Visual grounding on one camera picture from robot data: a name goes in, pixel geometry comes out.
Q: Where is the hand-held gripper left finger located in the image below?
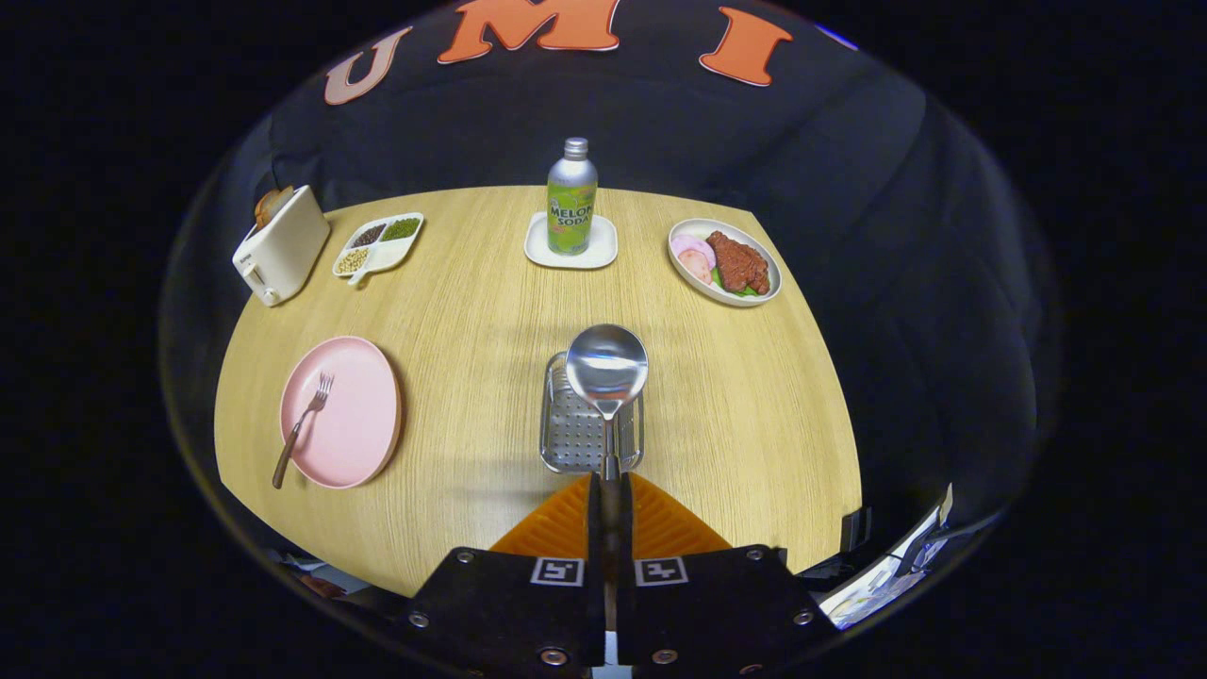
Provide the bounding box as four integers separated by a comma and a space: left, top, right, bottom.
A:
396, 472, 605, 676

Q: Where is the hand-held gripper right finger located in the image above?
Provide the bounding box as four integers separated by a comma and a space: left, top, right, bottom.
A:
616, 472, 842, 676

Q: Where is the metal spoon with wooden handle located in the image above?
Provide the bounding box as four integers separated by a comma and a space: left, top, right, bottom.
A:
566, 324, 649, 567

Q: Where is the metal fork with wooden handle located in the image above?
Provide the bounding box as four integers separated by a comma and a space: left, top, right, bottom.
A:
273, 372, 336, 489

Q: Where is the metal mesh basket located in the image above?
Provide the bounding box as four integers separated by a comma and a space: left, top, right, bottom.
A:
539, 352, 645, 474

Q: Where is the pink round plate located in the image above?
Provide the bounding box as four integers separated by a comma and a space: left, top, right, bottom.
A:
280, 336, 404, 490

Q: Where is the white plate with food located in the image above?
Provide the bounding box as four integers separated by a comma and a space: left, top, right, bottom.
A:
668, 219, 783, 308

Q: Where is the red meat piece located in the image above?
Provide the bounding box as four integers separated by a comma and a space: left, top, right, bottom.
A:
706, 231, 771, 295

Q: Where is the white square coaster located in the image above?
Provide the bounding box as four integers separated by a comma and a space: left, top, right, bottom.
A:
524, 212, 619, 271

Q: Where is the white divided snack dish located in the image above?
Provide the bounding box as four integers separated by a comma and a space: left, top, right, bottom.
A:
332, 212, 425, 287

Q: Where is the silver green soda bottle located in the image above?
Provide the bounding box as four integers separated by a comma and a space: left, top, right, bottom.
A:
547, 138, 599, 257

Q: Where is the cream white toaster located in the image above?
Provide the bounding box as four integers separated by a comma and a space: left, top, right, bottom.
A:
232, 185, 332, 308

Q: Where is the toasted bread slice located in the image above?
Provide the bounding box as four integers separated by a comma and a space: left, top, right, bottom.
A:
254, 186, 295, 230

